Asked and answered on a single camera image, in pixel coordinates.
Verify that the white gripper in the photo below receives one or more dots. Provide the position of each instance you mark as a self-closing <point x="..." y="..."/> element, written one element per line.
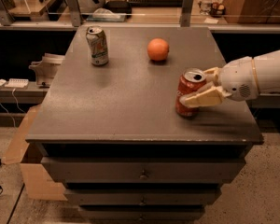
<point x="238" y="78"/>

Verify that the red coke can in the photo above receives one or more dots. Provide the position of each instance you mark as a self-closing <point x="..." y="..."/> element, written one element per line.
<point x="190" y="81"/>

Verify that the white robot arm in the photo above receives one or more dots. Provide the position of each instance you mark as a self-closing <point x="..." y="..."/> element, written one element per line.
<point x="267" y="68"/>

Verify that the green white soda can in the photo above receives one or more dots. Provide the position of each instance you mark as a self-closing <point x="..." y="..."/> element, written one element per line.
<point x="97" y="42"/>

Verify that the orange fruit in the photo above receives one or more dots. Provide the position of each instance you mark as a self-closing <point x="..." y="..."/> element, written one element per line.
<point x="158" y="49"/>

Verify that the dark fruit basket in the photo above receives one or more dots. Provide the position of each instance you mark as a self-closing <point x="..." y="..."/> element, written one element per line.
<point x="217" y="10"/>

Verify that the clear plastic bottle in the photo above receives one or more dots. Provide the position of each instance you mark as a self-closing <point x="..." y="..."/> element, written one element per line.
<point x="205" y="6"/>

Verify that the grey drawer cabinet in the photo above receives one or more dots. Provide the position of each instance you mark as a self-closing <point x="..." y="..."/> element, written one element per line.
<point x="126" y="109"/>

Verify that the black bowl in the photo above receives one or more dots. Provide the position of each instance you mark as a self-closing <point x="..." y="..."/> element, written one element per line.
<point x="119" y="6"/>

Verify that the bottom grey drawer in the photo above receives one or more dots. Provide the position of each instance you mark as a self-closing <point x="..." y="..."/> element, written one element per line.
<point x="141" y="212"/>

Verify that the grey drawer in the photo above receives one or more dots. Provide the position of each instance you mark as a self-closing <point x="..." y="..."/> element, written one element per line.
<point x="142" y="196"/>
<point x="141" y="212"/>
<point x="142" y="170"/>

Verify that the beige plastic part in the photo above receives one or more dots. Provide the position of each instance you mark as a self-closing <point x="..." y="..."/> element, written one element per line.
<point x="46" y="69"/>

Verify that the top grey drawer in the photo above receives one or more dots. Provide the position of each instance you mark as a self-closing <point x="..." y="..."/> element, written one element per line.
<point x="142" y="170"/>

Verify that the middle grey drawer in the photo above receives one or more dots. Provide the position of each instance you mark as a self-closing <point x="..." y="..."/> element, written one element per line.
<point x="142" y="196"/>

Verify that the white power strip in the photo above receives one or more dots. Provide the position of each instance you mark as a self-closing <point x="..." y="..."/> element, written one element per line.
<point x="14" y="83"/>

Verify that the cardboard box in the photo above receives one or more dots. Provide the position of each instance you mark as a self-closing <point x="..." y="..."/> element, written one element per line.
<point x="39" y="185"/>

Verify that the grey metal post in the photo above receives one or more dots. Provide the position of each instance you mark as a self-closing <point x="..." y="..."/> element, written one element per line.
<point x="74" y="12"/>
<point x="186" y="13"/>
<point x="5" y="18"/>

